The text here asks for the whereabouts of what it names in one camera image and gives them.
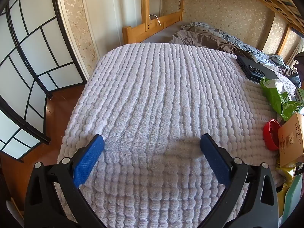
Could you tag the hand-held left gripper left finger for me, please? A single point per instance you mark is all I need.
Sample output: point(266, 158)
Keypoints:
point(87, 161)

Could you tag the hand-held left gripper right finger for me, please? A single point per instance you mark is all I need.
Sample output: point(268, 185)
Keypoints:
point(215, 161)

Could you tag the yellow snack packet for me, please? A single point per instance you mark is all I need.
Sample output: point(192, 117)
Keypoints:
point(288, 172)

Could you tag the tan cardboard box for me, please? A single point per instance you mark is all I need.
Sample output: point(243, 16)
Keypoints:
point(291, 142)

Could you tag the teal box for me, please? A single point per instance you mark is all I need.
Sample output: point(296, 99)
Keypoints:
point(293, 194)

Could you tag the red lid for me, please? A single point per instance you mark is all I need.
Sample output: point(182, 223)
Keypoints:
point(269, 135)

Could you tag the green snack bag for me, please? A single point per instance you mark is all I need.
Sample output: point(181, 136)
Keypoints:
point(275, 97)

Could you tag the white quilted blanket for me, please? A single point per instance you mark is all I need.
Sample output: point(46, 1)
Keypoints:
point(154, 87)

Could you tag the black flat case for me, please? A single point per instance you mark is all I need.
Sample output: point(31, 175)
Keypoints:
point(254, 68)

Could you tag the brown duvet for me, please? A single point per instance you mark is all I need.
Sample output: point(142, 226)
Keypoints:
point(197, 38)

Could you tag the black framed folding screen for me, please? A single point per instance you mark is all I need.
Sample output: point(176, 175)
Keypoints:
point(30, 40)

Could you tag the grey bed sheet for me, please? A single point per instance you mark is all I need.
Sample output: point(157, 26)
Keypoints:
point(166, 32)

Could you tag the white wardrobe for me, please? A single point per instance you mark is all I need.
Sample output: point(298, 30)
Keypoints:
point(104, 9)

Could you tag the wooden bunk bed frame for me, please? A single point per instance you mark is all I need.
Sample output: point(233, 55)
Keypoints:
point(166, 19)

